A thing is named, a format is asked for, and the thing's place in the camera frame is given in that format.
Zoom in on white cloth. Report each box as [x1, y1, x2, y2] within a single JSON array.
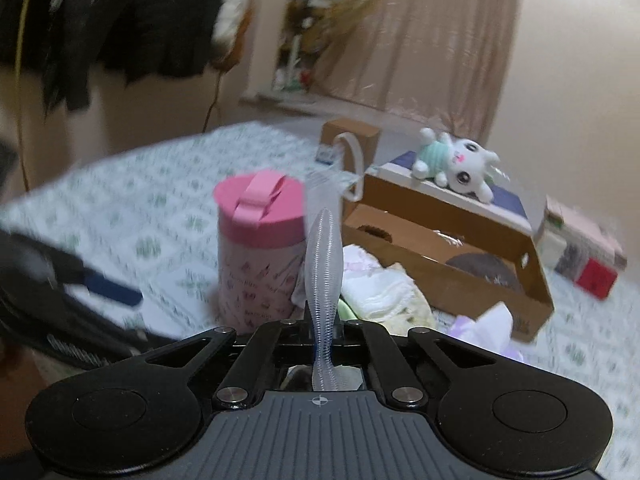
[[342, 244, 417, 321]]

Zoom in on white bunny plush toy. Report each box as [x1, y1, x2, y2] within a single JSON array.
[[411, 127, 503, 204]]

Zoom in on pink flat box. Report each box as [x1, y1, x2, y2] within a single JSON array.
[[544, 196, 628, 262]]

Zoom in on small white box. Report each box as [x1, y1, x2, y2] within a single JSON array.
[[534, 230, 568, 269]]

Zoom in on yellow cloth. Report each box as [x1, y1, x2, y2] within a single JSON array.
[[340, 299, 436, 337]]

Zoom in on purple tissue pack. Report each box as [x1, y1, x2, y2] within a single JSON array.
[[446, 301, 526, 367]]

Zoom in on hanging dark clothes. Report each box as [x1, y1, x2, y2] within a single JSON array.
[[0, 0, 227, 112]]

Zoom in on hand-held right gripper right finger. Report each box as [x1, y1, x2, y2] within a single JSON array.
[[335, 310, 506, 408]]

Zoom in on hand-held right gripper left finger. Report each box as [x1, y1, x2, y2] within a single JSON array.
[[132, 302, 313, 408]]

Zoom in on cluttered shelf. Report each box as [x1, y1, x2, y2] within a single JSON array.
[[272, 0, 386, 95]]

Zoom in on hanging white garment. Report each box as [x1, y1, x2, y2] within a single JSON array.
[[212, 0, 254, 54]]

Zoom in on small red box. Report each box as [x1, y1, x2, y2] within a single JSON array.
[[575, 259, 619, 301]]

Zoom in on pink lidded cup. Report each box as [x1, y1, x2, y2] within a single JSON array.
[[213, 170, 307, 333]]

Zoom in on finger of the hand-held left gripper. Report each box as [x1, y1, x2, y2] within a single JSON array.
[[70, 291, 173, 354], [50, 250, 144, 309]]

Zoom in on small cardboard box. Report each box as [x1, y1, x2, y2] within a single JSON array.
[[316, 119, 382, 181]]

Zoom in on beige curtain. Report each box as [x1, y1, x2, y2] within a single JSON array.
[[295, 0, 522, 126]]

